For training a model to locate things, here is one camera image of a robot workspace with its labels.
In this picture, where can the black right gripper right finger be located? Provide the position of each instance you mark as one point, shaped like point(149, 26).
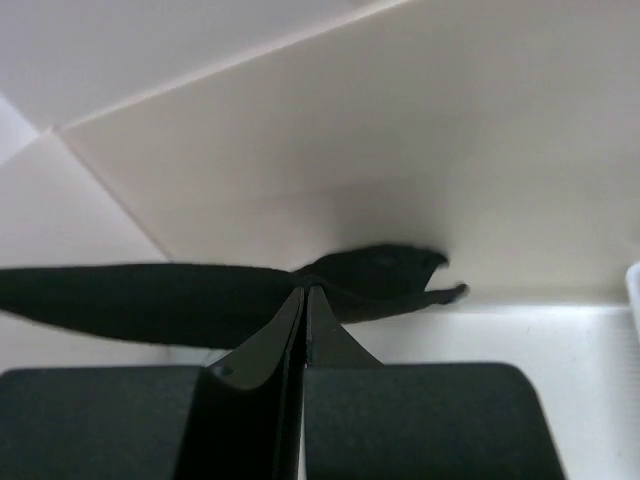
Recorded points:
point(367, 420)

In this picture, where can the black tank top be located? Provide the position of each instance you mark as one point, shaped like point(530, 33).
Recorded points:
point(219, 306)

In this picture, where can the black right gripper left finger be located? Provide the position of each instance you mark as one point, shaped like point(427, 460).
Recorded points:
point(238, 418)

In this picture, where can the white plastic laundry basket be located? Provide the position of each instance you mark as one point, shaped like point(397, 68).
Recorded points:
point(632, 280)

